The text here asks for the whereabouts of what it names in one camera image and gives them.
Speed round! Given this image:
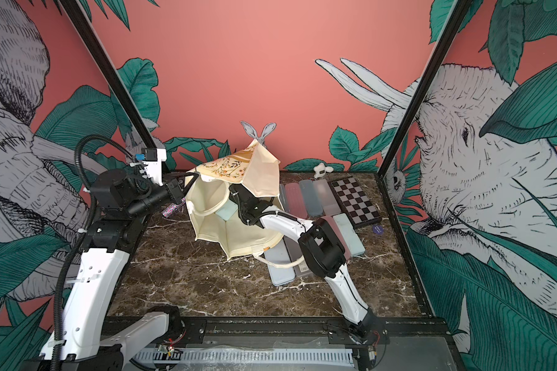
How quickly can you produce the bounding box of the pink pencil case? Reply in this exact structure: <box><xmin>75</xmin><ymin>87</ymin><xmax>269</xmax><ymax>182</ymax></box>
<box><xmin>285</xmin><ymin>182</ymin><xmax>308</xmax><ymax>219</ymax></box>
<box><xmin>323</xmin><ymin>216</ymin><xmax>351</xmax><ymax>261</ymax></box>

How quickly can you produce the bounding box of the light teal case in bag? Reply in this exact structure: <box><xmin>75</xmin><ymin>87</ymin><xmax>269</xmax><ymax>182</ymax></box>
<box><xmin>279</xmin><ymin>184</ymin><xmax>289</xmax><ymax>212</ymax></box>

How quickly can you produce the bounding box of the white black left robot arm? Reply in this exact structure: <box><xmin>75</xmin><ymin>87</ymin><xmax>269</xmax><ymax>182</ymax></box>
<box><xmin>20</xmin><ymin>170</ymin><xmax>188</xmax><ymax>370</ymax></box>

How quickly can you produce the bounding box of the translucent purple pink case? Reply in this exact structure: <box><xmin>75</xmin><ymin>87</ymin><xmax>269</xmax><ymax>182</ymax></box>
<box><xmin>263</xmin><ymin>238</ymin><xmax>297</xmax><ymax>288</ymax></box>

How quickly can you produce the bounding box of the purple glitter microphone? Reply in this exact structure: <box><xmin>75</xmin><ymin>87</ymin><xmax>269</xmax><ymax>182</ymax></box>
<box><xmin>162</xmin><ymin>200</ymin><xmax>185</xmax><ymax>218</ymax></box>

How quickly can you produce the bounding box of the black front mounting rail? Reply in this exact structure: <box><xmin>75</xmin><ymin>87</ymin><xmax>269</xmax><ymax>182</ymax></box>
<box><xmin>101</xmin><ymin>316</ymin><xmax>449</xmax><ymax>346</ymax></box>

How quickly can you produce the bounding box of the translucent white pencil case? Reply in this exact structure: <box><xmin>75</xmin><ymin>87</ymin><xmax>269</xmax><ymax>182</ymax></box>
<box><xmin>313</xmin><ymin>179</ymin><xmax>342</xmax><ymax>216</ymax></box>

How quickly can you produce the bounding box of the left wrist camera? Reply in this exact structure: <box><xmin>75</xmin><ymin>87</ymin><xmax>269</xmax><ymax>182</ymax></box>
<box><xmin>89</xmin><ymin>148</ymin><xmax>166</xmax><ymax>213</ymax></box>

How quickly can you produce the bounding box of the cream floral canvas tote bag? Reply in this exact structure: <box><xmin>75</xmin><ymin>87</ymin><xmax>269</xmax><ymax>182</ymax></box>
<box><xmin>184</xmin><ymin>138</ymin><xmax>307</xmax><ymax>269</ymax></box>

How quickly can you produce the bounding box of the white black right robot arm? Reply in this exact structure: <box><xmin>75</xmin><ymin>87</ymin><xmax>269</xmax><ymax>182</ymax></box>
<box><xmin>229</xmin><ymin>185</ymin><xmax>387</xmax><ymax>344</ymax></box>

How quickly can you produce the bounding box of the small white toy figure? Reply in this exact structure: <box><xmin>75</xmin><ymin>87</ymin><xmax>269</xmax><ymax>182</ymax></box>
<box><xmin>313</xmin><ymin>162</ymin><xmax>334</xmax><ymax>180</ymax></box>

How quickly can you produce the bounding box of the grey case with label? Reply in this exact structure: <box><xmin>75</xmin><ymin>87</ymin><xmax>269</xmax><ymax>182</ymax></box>
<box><xmin>283</xmin><ymin>237</ymin><xmax>304</xmax><ymax>266</ymax></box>

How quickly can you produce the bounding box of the pale mint case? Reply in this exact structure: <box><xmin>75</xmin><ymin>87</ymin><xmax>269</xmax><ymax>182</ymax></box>
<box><xmin>333</xmin><ymin>213</ymin><xmax>365</xmax><ymax>260</ymax></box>

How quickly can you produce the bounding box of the black white chessboard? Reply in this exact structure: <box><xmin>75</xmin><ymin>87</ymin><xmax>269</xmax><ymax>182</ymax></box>
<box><xmin>328</xmin><ymin>177</ymin><xmax>382</xmax><ymax>229</ymax></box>

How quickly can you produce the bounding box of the mint case in bag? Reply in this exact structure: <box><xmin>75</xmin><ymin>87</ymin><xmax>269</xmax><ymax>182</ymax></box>
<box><xmin>215</xmin><ymin>200</ymin><xmax>238</xmax><ymax>221</ymax></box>

